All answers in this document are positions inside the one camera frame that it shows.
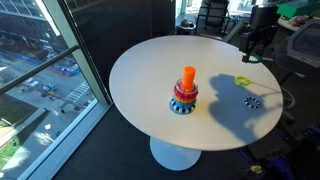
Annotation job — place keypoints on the white round side table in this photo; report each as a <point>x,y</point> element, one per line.
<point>286,24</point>

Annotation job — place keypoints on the white table pedestal base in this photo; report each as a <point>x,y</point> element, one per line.
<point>173,156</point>

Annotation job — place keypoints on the orange peg holder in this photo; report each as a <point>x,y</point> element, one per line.
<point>188,76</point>

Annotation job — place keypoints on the yellow label tool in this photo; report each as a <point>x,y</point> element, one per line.
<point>256,169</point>

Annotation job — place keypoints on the black frame chair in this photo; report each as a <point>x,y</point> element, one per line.
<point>213,10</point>

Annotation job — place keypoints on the grey plastic cart bin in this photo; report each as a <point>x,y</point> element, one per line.
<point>303,43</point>

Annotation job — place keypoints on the grey chair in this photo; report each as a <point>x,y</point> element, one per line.
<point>233,31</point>

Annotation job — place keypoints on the dark window handrail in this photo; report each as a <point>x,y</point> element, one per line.
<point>36,69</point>

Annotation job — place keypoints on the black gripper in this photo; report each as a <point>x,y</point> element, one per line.
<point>263,20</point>

